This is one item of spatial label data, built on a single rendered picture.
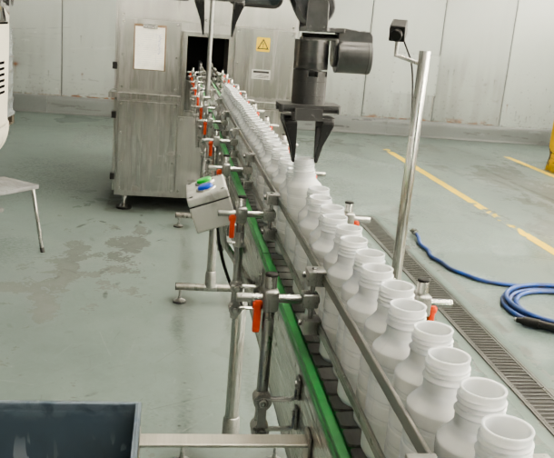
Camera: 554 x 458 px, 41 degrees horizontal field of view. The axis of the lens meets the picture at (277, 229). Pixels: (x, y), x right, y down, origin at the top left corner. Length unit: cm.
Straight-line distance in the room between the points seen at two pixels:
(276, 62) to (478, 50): 668
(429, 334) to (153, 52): 502
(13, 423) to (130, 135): 476
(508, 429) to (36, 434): 62
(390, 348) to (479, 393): 15
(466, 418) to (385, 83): 1104
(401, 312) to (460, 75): 1123
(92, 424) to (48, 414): 5
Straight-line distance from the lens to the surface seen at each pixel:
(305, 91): 124
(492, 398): 59
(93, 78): 1121
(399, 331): 74
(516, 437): 58
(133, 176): 573
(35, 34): 1129
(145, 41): 561
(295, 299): 99
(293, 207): 128
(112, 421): 99
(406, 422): 65
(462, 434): 61
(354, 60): 125
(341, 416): 88
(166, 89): 563
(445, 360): 67
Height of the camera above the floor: 142
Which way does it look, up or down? 15 degrees down
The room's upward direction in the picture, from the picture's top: 5 degrees clockwise
